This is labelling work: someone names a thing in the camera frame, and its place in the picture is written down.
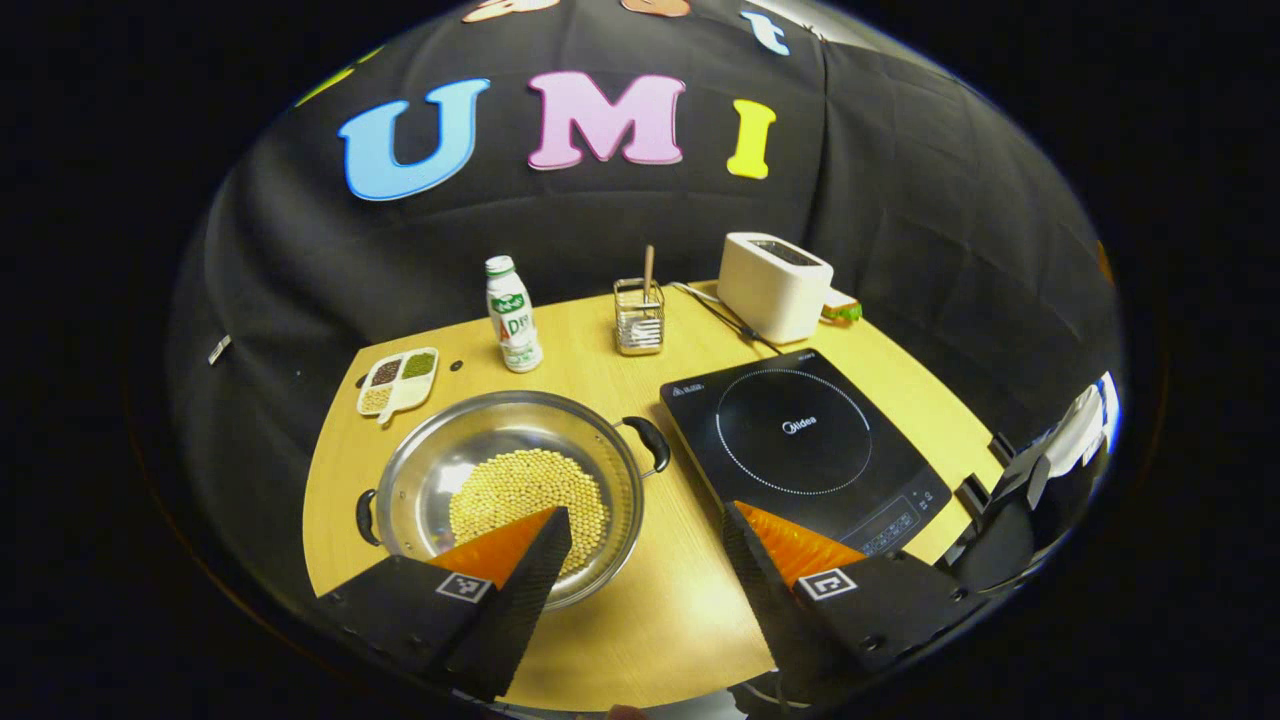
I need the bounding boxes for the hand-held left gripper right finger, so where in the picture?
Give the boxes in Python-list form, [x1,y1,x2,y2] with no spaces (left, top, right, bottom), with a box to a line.
[722,500,991,701]

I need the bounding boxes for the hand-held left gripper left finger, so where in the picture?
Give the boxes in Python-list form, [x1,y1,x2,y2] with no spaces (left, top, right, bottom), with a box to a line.
[315,505,573,703]

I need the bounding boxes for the stainless steel pot black handles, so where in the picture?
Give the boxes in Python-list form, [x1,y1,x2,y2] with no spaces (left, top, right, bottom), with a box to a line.
[355,390,673,611]

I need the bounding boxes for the black induction cooktop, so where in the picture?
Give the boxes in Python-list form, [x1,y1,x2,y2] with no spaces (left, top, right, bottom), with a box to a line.
[660,348,953,556]

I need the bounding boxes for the pile of soybeans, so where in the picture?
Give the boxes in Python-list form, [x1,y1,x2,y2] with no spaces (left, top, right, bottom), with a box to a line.
[448,448,611,579]

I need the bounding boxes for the white divided dish of beans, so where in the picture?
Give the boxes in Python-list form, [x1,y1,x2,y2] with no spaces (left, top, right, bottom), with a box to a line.
[356,347,441,426]

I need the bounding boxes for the white drink bottle green label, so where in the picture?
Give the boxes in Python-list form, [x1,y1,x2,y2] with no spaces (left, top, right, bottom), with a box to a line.
[485,255,544,374]

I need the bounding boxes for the white toaster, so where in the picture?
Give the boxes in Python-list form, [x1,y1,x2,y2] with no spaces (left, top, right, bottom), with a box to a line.
[717,232,836,346]

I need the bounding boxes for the black backdrop cloth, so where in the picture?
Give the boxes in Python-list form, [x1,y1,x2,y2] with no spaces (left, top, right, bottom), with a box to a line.
[165,0,1126,601]

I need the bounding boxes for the black power cable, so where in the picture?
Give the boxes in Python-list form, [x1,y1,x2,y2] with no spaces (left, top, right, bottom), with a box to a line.
[688,290,787,357]

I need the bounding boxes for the metal wire utensil holder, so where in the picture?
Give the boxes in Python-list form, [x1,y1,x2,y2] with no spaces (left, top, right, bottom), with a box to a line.
[613,278,667,357]

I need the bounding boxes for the white power cable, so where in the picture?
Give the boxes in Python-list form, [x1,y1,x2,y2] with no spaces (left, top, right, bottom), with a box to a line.
[672,282,739,323]

